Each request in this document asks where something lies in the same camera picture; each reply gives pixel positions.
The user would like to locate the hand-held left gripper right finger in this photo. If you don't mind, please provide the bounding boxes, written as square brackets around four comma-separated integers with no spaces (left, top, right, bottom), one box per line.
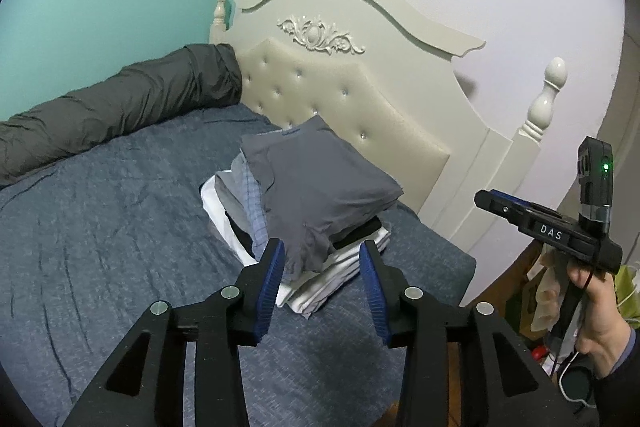
[359,239,581,427]

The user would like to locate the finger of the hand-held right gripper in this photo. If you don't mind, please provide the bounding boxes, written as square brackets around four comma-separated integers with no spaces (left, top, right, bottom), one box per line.
[492,189,577,224]
[474,189,540,236]

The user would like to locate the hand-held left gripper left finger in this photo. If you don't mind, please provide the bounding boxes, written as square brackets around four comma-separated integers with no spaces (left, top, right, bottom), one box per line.
[62,237,286,427]

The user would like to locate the grey boxer shorts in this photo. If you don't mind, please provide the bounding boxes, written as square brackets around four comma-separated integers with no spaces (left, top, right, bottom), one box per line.
[240,115,404,274]

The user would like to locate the person's right forearm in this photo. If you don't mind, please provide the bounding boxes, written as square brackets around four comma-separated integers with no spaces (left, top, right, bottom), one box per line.
[592,324,640,427]

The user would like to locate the person's right hand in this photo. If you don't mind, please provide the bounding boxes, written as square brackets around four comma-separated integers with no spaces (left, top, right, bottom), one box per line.
[566,266,632,380]

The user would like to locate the white folded garment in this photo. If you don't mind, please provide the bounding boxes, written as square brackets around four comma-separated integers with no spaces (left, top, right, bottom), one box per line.
[200,177,391,320]

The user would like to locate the yellow-green bag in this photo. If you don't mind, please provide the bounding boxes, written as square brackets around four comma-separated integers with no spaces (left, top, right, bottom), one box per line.
[614,263,640,323]

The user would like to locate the black folded garment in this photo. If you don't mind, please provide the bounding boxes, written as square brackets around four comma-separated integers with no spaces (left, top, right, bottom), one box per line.
[332,217,383,252]

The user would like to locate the beige paper bag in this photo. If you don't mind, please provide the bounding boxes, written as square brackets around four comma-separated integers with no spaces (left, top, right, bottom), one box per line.
[530,252,566,333]

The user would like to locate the grey folded garment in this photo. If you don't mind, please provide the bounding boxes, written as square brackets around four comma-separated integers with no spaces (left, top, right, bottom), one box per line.
[215,170,251,228]

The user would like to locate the black round object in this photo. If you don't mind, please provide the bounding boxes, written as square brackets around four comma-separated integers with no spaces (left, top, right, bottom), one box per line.
[560,364,595,403]

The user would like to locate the cream tufted headboard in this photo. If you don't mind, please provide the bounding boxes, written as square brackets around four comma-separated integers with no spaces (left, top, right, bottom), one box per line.
[209,0,568,308]

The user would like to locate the blue-grey bed sheet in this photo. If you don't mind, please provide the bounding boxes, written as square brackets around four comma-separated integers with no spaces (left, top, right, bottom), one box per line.
[0,102,476,427]

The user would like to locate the dark grey rolled duvet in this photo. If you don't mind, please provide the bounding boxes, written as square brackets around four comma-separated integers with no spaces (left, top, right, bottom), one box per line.
[0,43,244,188]

